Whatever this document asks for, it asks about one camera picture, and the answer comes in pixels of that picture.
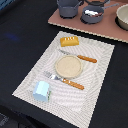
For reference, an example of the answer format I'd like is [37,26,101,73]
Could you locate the yellow toy bread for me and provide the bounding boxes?
[60,36,79,47]

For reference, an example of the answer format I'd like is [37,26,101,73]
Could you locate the light blue milk carton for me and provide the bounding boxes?
[33,81,50,102]

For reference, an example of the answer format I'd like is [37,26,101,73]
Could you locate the grey frying pan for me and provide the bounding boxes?
[80,3,120,25]

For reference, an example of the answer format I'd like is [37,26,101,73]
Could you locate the small white bottle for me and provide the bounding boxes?
[84,10,98,16]

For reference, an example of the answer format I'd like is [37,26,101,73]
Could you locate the red-brown sausage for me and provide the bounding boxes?
[90,13,102,17]

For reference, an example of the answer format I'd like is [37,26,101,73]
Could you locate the round wooden plate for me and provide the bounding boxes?
[55,55,83,79]

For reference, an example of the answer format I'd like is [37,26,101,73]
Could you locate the beige woven placemat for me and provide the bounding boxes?
[13,31,114,128]

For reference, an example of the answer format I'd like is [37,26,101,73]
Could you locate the dark grey cooking pot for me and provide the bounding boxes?
[57,0,82,18]

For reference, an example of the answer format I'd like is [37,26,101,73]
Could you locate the pink stove board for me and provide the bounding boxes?
[48,2,128,43]

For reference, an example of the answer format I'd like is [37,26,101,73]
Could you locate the black burner disc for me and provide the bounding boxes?
[89,1,104,7]

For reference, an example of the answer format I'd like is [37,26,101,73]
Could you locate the beige bowl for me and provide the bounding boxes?
[116,4,128,30]

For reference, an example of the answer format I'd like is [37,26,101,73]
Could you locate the fork with orange handle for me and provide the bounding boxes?
[43,71,84,90]

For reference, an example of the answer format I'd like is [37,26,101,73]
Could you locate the knife with orange handle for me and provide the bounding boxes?
[58,49,97,63]

